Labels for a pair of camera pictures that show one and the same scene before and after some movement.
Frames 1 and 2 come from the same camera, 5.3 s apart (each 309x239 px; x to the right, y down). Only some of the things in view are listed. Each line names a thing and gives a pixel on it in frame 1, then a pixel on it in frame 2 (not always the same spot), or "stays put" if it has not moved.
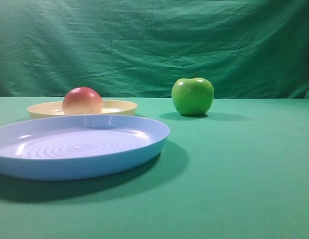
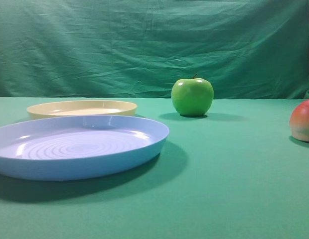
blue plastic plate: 70,147 stays put
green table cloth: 243,170 stays put
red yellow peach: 81,100 -> 302,121
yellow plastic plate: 55,108 stays put
